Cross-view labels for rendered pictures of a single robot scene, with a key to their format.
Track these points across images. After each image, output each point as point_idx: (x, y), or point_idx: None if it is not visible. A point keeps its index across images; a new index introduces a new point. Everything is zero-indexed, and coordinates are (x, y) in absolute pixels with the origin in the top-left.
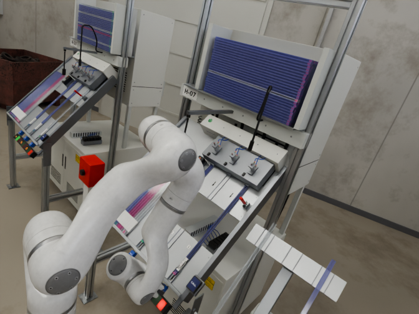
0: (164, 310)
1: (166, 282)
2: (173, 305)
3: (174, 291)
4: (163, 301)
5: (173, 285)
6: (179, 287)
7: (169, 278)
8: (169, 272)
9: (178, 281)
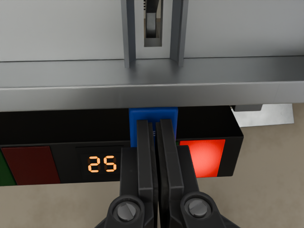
0: (235, 163)
1: (163, 103)
2: (241, 105)
3: (283, 97)
4: (197, 149)
5: (206, 54)
6: (264, 35)
7: (133, 44)
8: (91, 9)
9: (226, 10)
